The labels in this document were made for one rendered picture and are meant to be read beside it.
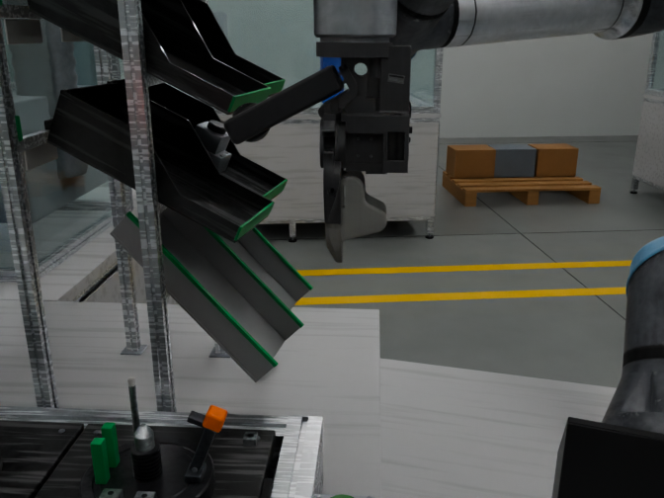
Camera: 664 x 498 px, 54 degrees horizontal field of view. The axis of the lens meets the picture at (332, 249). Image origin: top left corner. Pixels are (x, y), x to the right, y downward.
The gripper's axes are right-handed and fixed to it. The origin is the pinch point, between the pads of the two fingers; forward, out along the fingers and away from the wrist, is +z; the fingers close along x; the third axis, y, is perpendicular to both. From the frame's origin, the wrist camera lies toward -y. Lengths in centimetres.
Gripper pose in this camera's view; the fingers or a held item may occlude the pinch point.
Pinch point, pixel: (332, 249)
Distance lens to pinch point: 66.2
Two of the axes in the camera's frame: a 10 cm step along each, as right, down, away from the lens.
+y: 10.0, 0.2, -0.6
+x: 0.6, -3.2, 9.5
